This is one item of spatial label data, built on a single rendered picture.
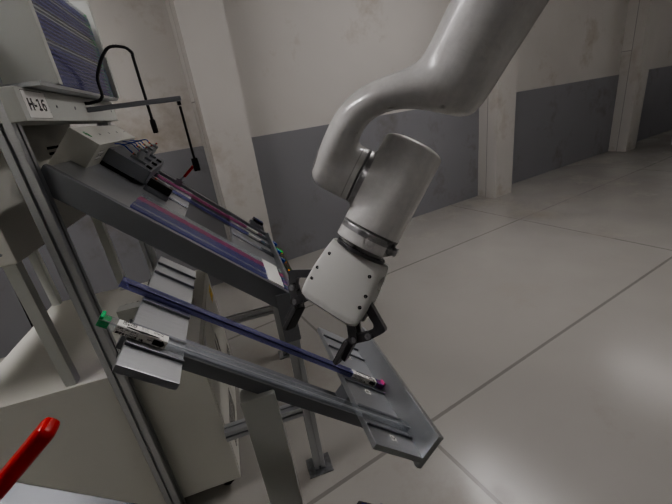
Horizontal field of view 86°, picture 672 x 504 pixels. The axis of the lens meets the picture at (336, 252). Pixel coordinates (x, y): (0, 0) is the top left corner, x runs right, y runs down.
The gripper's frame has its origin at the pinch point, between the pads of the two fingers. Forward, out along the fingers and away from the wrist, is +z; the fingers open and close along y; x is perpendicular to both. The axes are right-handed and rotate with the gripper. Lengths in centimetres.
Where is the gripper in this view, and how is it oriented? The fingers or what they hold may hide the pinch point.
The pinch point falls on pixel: (315, 339)
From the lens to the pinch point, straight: 56.3
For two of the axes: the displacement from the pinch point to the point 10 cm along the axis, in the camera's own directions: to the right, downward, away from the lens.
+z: -4.4, 8.8, 1.7
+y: -8.2, -4.7, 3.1
